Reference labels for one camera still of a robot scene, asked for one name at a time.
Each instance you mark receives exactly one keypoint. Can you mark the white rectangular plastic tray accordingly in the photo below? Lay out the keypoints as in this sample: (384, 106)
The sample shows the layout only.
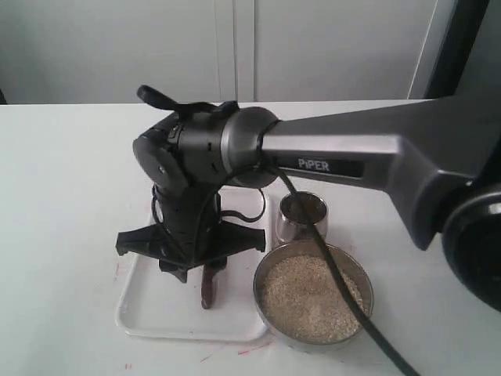
(154, 304)

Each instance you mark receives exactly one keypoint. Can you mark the steel bowl of rice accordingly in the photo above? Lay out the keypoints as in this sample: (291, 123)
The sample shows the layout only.
(298, 300)

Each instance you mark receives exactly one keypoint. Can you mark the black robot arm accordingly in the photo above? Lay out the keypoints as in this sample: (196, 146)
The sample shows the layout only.
(438, 161)

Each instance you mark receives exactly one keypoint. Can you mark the white cabinet doors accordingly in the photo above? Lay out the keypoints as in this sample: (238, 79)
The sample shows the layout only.
(102, 51)

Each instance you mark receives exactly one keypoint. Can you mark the brown wooden spoon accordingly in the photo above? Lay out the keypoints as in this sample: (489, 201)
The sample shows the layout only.
(208, 289)

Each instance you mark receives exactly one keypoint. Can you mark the small steel cup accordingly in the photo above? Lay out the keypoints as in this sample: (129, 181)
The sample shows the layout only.
(291, 223)

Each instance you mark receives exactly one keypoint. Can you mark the dark post at right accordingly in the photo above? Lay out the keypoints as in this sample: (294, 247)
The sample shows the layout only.
(469, 57)

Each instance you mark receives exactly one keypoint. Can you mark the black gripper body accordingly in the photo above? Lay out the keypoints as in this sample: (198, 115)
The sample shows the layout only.
(192, 230)

